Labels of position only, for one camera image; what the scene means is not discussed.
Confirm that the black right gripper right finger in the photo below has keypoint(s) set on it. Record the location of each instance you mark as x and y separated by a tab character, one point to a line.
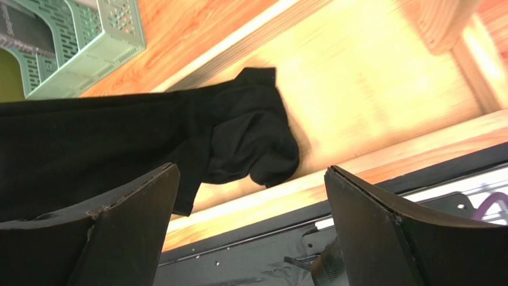
386	239

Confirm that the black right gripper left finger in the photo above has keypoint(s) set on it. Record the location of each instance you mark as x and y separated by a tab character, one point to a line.
114	238

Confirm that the black tank top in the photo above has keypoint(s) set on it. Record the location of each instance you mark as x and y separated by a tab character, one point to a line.
57	153

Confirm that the wooden clothes rack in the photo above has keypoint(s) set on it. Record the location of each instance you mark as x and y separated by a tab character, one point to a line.
362	91

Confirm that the olive green plastic basket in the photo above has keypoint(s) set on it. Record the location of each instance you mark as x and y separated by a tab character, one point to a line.
11	84

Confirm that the green slotted file organizer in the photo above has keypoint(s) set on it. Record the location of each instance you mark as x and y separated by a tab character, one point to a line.
89	43

